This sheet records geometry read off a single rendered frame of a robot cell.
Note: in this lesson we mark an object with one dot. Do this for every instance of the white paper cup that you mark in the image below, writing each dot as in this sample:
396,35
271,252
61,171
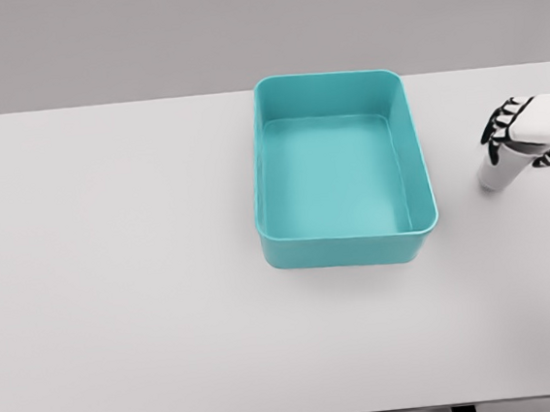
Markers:
496,176

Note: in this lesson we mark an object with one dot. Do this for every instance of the teal plastic basket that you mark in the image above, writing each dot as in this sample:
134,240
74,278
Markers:
337,171

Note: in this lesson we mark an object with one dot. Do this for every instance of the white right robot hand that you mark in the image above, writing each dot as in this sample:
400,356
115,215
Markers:
542,120

